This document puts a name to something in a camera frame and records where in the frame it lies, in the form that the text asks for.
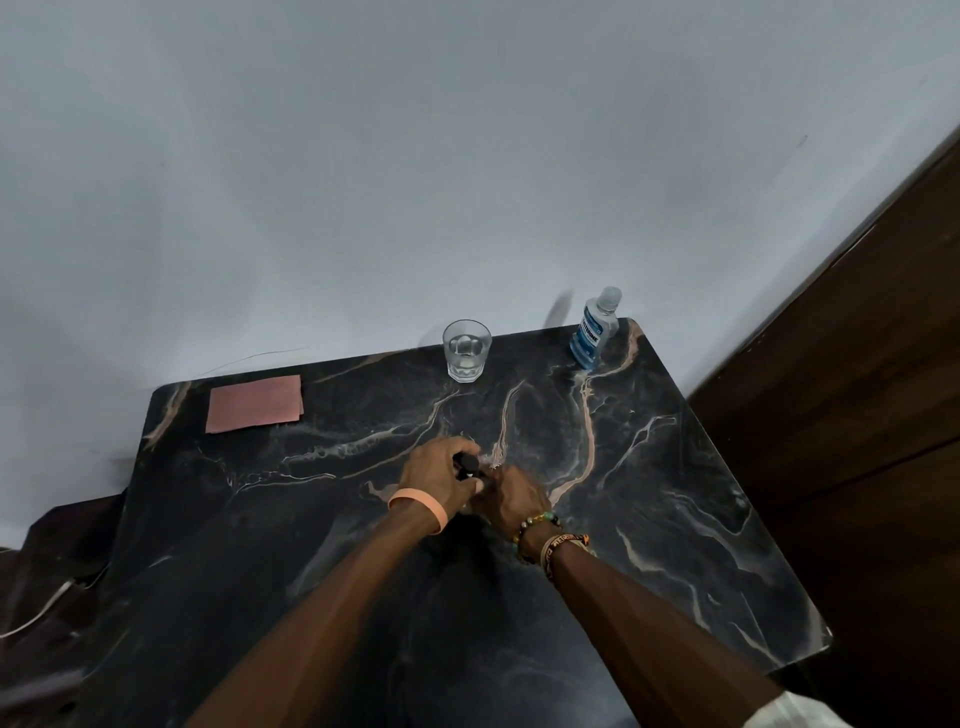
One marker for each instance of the person's left hand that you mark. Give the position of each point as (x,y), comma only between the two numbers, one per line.
(431,472)

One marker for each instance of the person's right hand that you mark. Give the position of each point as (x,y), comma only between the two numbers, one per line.
(514,499)

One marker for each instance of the person's left fingers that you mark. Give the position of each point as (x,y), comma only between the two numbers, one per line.
(450,456)

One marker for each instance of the person's right fingers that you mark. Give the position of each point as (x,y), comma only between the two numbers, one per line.
(501,477)

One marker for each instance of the small black bottle cap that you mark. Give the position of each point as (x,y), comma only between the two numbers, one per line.
(469,466)

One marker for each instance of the person's left forearm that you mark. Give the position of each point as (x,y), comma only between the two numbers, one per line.
(315,637)

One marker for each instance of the person's right forearm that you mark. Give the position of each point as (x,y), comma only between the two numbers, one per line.
(652,637)

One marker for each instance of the pink silicone wristband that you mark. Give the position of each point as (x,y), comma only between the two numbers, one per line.
(420,501)

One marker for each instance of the clear drinking glass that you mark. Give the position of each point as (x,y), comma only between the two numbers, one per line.
(466,351)

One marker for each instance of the blue mouthwash bottle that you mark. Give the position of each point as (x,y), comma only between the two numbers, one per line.
(594,330)

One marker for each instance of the pink folded cloth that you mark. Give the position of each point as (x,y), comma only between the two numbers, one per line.
(253,403)

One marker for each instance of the dark wooden door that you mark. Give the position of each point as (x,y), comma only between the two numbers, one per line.
(847,450)

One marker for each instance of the white shirt sleeve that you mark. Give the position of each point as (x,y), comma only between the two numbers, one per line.
(795,712)

